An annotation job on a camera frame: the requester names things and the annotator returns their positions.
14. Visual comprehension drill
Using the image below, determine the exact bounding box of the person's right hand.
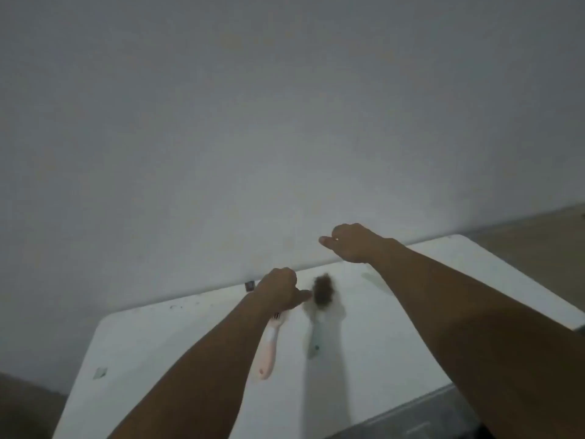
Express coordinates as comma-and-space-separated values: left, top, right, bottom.
318, 223, 403, 265

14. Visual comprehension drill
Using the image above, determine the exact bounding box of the person's right forearm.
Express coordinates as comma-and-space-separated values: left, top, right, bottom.
365, 240, 585, 439

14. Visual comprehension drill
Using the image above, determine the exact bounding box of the person's left hand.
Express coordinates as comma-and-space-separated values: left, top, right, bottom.
253, 267, 314, 314

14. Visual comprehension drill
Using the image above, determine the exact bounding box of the pink hairbrush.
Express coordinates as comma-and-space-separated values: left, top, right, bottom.
250, 309, 289, 382

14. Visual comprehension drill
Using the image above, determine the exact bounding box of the white drawer cabinet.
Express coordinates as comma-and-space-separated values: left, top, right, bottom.
52, 234, 585, 439

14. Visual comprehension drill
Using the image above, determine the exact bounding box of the person's left forearm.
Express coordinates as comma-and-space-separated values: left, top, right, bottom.
107, 294, 280, 439

